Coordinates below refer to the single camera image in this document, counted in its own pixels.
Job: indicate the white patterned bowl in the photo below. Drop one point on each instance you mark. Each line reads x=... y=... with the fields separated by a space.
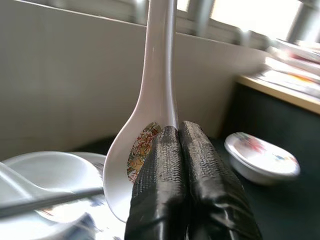
x=260 y=162

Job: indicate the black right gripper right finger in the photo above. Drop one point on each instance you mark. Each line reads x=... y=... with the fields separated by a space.
x=210 y=190

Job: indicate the light wooden shelf board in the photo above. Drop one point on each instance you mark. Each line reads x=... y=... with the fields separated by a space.
x=282 y=93

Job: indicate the stack of papers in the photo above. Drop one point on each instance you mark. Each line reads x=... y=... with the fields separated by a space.
x=292 y=67

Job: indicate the grey window frame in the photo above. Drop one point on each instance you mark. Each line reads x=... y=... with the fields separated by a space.
x=225 y=25

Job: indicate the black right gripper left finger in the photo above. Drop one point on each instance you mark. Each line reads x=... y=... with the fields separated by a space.
x=160 y=187

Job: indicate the black chopstick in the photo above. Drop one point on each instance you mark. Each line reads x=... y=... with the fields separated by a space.
x=50 y=199

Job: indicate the plain white soup spoon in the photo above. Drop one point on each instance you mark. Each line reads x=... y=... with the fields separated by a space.
x=15 y=180

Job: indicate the white patterned plate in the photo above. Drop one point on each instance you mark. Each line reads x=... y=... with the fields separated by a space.
x=72 y=226

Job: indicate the white patterned soup spoon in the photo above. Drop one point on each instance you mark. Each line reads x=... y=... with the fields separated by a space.
x=160 y=75

